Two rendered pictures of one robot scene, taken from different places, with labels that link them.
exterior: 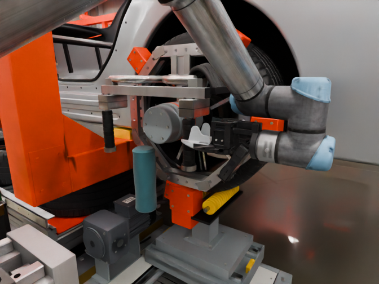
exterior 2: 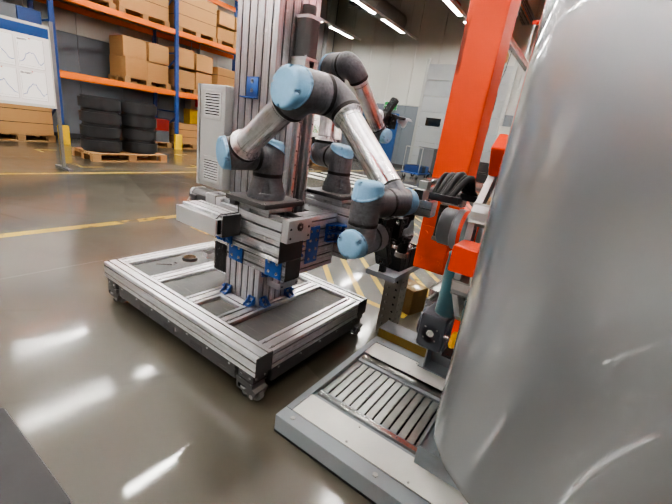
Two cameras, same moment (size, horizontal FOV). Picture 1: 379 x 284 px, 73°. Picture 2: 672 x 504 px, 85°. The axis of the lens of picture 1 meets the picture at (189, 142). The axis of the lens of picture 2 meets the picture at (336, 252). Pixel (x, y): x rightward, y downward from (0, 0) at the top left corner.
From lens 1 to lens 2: 1.24 m
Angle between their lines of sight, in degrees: 85
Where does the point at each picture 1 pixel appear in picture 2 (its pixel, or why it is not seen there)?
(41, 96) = not seen: hidden behind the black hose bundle
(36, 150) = (428, 225)
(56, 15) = (256, 140)
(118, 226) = (434, 317)
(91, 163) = not seen: hidden behind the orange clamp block
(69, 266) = (286, 224)
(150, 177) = (447, 280)
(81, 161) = not seen: hidden behind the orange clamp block
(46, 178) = (426, 250)
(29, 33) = (254, 143)
